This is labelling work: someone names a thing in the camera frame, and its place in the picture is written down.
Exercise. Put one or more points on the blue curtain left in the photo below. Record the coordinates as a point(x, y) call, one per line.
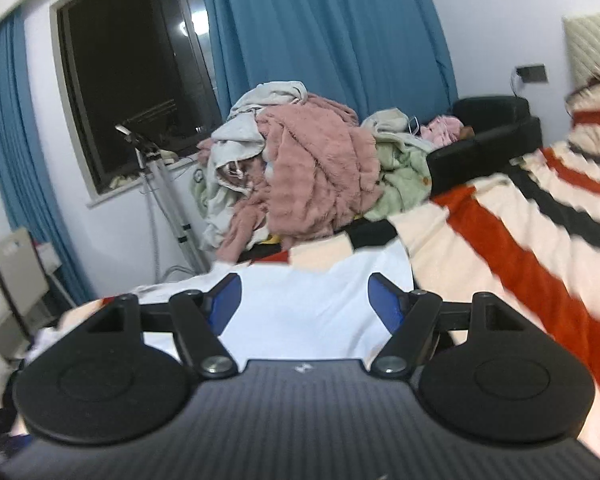
point(26, 191)

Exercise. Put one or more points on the beige grey garment on pile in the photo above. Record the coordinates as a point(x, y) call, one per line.
point(221, 178)

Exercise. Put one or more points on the light green blanket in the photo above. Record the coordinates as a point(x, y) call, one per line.
point(404, 176)

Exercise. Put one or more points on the white t-shirt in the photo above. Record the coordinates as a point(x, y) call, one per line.
point(287, 313)

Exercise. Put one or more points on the blue curtain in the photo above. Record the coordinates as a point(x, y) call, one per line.
point(26, 191)
point(367, 54)

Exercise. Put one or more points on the black sofa chair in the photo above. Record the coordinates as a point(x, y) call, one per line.
point(504, 128)

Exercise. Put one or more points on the silver tripod stand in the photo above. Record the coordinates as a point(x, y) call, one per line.
point(158, 182)

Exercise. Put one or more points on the striped red black cream blanket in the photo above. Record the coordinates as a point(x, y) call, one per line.
point(531, 235)

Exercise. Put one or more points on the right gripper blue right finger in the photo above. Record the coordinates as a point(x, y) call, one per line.
point(411, 319)

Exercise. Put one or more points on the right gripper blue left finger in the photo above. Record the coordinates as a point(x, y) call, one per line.
point(199, 318)

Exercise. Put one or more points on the grey black chair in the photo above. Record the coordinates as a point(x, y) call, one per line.
point(24, 282)

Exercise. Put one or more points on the small pink garment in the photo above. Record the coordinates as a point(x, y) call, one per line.
point(442, 131)

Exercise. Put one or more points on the pink fluffy blanket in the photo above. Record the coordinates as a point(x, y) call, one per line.
point(319, 171)

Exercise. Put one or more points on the dark window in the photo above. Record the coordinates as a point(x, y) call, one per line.
point(145, 65)

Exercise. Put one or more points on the blue curtain right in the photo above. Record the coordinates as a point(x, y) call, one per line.
point(367, 54)

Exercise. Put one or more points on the wall socket with plug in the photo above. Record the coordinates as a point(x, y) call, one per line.
point(527, 74)

